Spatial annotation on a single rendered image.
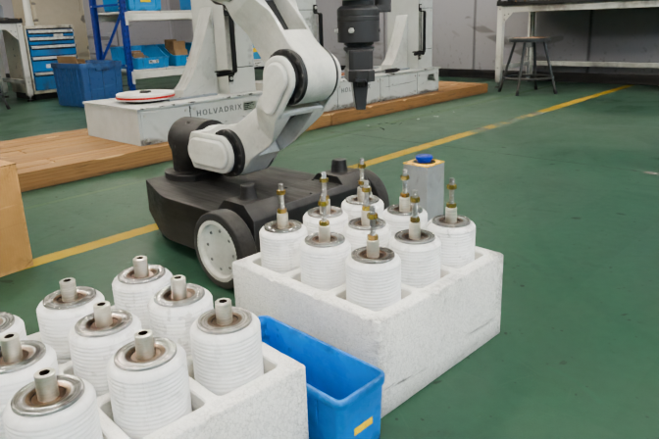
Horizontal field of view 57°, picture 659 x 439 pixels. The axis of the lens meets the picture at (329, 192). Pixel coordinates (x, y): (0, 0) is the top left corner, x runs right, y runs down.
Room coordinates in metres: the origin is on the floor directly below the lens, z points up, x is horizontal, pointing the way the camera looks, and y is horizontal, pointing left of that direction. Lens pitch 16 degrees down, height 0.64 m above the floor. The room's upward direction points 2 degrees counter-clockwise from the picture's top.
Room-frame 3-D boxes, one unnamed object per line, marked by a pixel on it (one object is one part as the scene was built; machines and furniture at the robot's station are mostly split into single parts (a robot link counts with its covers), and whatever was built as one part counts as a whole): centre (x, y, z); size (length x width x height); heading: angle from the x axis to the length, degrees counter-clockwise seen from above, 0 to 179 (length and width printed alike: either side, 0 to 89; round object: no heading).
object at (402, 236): (1.06, -0.16, 0.25); 0.08 x 0.08 x 0.01
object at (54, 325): (0.84, 0.40, 0.16); 0.10 x 0.10 x 0.18
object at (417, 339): (1.14, -0.07, 0.09); 0.39 x 0.39 x 0.18; 45
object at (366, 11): (1.32, -0.08, 0.69); 0.11 x 0.11 x 0.11; 5
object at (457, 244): (1.14, -0.24, 0.16); 0.10 x 0.10 x 0.18
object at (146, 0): (6.15, 1.85, 0.90); 0.50 x 0.38 x 0.21; 48
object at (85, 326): (0.76, 0.32, 0.25); 0.08 x 0.08 x 0.01
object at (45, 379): (0.59, 0.32, 0.26); 0.02 x 0.02 x 0.03
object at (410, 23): (4.49, -0.18, 0.45); 1.51 x 0.57 x 0.74; 137
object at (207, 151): (1.81, 0.29, 0.28); 0.21 x 0.20 x 0.13; 47
